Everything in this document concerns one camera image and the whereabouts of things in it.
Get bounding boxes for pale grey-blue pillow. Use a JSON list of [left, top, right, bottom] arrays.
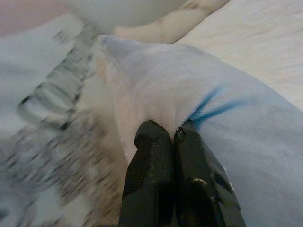
[[78, 35, 303, 227]]

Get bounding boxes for beige bolster pillow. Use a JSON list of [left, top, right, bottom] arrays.
[[113, 0, 230, 44]]

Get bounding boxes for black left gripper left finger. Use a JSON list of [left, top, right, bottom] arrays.
[[118, 120, 176, 227]]

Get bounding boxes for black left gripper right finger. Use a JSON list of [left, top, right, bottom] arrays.
[[174, 119, 247, 227]]

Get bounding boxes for grey swirl patterned blanket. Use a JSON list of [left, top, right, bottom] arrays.
[[0, 14, 124, 227]]

